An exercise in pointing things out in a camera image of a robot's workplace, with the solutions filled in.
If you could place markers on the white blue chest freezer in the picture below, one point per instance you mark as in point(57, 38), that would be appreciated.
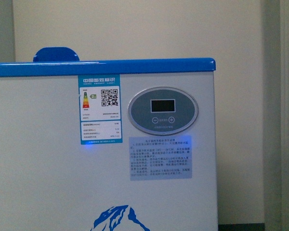
point(49, 181)

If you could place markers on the oval grey control panel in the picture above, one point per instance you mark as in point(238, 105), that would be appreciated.
point(163, 111)

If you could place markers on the pale instruction sticker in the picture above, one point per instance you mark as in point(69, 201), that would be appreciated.
point(160, 158)

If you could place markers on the blue freezer lid handle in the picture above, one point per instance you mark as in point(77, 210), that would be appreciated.
point(55, 54)

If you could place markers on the blue energy label sticker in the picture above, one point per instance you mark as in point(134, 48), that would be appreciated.
point(100, 109)

